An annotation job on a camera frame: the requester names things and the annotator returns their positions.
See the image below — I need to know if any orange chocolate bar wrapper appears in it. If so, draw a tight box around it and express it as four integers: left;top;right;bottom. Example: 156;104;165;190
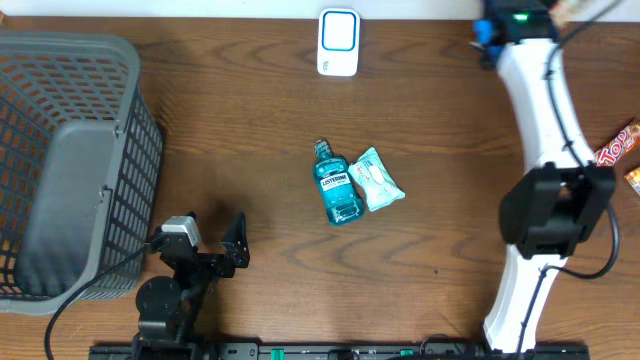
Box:
594;116;639;166

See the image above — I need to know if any blue Listerine mouthwash bottle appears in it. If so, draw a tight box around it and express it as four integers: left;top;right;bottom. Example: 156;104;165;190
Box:
313;140;365;226

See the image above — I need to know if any yellow snack chip bag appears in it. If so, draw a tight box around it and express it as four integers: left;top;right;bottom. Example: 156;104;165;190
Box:
549;0;591;28

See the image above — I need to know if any grey plastic basket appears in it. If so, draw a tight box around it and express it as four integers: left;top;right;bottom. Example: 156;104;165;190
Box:
1;30;163;316

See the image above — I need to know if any mint green snack packet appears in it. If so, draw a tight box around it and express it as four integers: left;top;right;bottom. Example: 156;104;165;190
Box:
348;147;406;212

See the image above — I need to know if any white barcode scanner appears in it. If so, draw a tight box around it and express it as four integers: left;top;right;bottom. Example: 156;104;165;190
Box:
316;8;361;77

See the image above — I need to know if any small orange snack packet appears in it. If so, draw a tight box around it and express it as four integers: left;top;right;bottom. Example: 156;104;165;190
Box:
624;167;640;195

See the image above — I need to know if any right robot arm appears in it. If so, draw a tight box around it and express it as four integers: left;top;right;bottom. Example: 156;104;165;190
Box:
473;0;620;359

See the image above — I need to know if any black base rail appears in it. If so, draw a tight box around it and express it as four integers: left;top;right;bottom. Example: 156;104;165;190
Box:
88;341;590;360

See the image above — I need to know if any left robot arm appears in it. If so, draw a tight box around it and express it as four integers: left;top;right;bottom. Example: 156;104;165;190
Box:
131;212;250;360

